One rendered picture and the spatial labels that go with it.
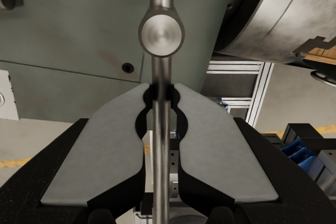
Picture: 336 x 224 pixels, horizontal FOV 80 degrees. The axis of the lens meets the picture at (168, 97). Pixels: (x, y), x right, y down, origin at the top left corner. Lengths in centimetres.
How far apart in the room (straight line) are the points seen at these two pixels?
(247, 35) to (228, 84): 121
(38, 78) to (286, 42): 34
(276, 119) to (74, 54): 200
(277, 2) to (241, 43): 7
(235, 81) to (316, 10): 123
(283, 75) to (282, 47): 156
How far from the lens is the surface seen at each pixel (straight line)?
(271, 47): 35
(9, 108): 35
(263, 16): 30
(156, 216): 18
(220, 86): 150
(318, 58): 78
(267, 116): 208
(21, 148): 250
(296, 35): 34
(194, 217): 67
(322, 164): 84
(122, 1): 24
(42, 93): 31
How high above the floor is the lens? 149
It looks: 59 degrees down
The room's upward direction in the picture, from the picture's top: 177 degrees clockwise
